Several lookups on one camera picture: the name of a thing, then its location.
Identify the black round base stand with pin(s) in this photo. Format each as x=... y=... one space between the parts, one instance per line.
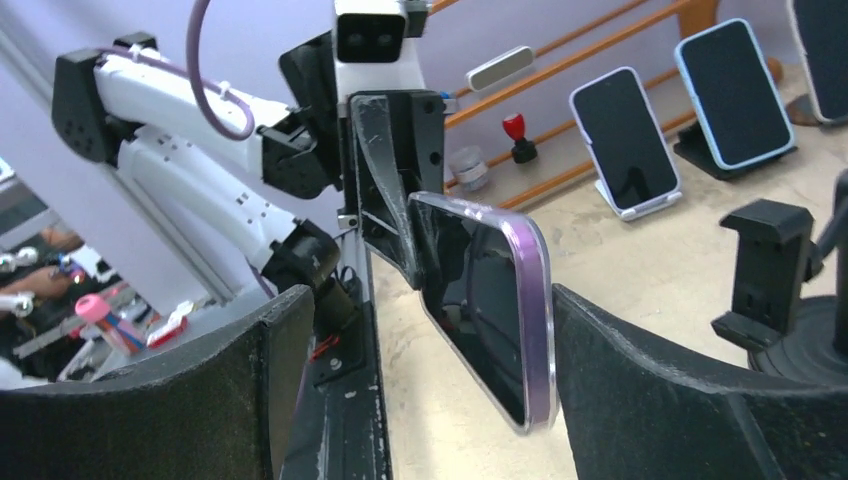
x=789 y=296

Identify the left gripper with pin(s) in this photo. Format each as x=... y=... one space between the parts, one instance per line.
x=394 y=147

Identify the red small item in rack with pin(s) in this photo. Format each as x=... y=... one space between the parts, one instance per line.
x=523 y=150

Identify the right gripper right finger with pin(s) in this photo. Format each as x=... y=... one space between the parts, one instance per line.
x=638 y=406

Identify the white smartphone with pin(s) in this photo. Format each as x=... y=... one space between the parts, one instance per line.
x=820 y=32
x=627 y=146

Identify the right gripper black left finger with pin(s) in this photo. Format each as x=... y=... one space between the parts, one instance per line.
x=220 y=406

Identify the black folding phone stand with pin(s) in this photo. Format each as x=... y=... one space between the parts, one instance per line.
x=692 y=147

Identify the clear small jar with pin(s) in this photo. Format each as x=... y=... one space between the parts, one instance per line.
x=468 y=168

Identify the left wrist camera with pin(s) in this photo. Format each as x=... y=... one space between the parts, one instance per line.
x=375 y=45

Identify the white item in rack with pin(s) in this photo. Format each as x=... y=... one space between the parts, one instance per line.
x=498 y=69

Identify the pink capped bottle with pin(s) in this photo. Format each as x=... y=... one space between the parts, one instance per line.
x=119 y=333

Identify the silver phone stand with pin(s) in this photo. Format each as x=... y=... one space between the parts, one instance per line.
x=641 y=210

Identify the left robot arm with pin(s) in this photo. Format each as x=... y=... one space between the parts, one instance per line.
x=129 y=109

